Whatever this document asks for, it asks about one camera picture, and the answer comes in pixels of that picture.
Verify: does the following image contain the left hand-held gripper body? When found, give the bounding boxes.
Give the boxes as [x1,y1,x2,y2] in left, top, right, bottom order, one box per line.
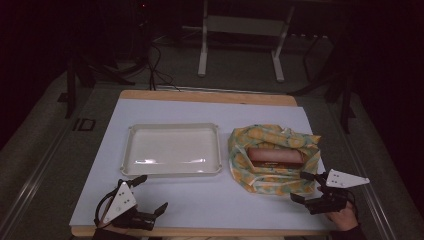
[101,179,156,231]

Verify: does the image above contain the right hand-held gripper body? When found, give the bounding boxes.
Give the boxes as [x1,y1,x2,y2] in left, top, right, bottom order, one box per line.
[305,168,371,215]

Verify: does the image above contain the brown rectangular box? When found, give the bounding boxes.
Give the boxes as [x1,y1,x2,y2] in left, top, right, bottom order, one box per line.
[247,147,306,170]

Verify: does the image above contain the white plastic tray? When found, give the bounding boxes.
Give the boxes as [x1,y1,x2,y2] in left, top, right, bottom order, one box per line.
[119,122,224,178]

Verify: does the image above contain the yellow patterned cloth bag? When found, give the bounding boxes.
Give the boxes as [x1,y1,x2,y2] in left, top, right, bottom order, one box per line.
[227,123,322,198]

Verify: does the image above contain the person's left hand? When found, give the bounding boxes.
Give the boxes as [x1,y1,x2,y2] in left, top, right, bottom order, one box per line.
[98,224,134,236]

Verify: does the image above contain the person's right hand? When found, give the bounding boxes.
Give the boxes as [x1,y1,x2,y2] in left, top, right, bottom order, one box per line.
[326,202,359,232]

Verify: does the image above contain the white table mat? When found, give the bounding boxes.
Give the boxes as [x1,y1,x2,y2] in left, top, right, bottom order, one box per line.
[69,98,334,232]

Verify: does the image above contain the black tripod stand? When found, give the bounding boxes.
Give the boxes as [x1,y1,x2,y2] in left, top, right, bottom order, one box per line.
[288,33,356,134]
[58,49,148,120]

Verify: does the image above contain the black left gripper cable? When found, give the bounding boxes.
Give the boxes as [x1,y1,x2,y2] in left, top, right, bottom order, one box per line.
[94,191,116,228]

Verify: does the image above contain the black floor bracket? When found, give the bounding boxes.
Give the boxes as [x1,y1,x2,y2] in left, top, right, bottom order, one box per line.
[72,117,97,132]

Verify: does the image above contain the black floor cables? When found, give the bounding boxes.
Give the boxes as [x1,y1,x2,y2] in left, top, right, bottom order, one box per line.
[146,43,181,92]

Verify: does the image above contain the white metal stand frame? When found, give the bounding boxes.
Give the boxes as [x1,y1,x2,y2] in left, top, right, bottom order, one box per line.
[197,0,296,83]

